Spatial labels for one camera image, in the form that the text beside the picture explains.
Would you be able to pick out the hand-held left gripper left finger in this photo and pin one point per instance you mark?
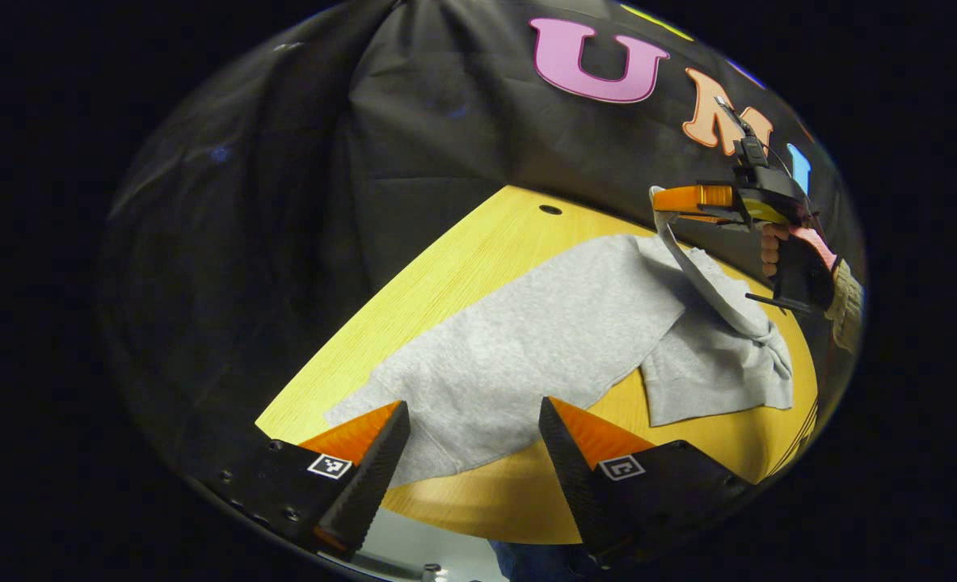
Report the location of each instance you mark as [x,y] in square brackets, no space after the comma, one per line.
[377,477]

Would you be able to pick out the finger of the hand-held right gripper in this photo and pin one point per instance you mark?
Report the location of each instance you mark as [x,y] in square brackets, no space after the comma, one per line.
[693,198]

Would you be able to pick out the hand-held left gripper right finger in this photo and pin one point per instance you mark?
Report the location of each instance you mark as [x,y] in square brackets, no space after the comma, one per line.
[571,477]

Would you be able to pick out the grey zip-neck sweatshirt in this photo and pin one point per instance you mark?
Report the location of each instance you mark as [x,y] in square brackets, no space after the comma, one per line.
[543,331]

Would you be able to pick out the person's blue trousers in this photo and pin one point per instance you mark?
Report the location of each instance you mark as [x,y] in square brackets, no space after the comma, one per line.
[543,562]

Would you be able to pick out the black backdrop cloth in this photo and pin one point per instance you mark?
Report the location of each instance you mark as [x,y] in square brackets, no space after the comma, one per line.
[349,162]

